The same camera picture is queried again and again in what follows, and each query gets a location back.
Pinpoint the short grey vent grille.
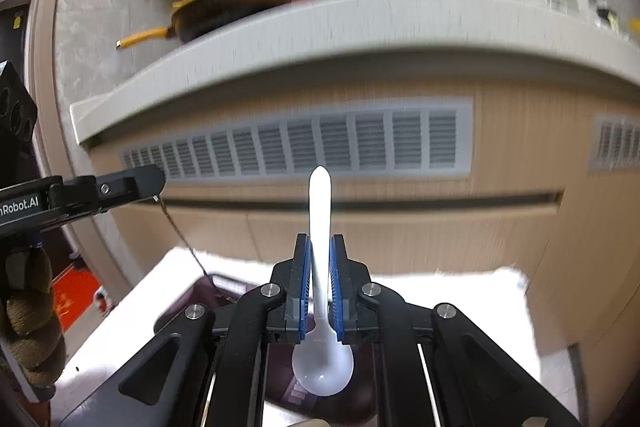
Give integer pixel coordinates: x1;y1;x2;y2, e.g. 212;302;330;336
590;114;640;172

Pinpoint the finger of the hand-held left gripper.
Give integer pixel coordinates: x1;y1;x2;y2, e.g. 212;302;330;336
50;165;166;223

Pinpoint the wooden kitchen cabinet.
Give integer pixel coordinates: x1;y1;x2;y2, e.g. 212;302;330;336
90;77;640;358

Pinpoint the purple utensil container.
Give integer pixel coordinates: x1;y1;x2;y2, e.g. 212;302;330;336
155;274;381;425

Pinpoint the dark sauce bottle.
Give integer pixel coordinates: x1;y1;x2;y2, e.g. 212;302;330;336
595;0;623;32

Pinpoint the speckled stone countertop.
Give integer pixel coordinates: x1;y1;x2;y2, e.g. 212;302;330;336
70;0;640;148

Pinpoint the rope-wrapped post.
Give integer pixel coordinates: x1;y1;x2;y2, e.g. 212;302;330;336
0;247;68;403

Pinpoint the white plastic spoon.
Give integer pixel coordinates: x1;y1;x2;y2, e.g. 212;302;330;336
291;165;355;398

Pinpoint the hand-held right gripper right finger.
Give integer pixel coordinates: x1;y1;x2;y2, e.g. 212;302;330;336
330;233;583;427

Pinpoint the yellow frying pan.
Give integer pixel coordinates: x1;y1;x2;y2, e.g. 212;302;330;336
116;0;293;50

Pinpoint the black refrigerator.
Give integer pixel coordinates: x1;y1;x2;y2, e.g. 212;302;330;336
0;0;31;78

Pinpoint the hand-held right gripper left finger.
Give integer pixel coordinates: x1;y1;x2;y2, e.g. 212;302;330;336
60;233;313;427

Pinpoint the long grey vent grille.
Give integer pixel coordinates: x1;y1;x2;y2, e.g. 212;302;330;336
119;98;475;182

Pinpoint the red floor mat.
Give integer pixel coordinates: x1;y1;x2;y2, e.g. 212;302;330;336
50;268;108;333

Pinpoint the white textured cloth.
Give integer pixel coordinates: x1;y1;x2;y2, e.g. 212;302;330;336
50;247;543;427

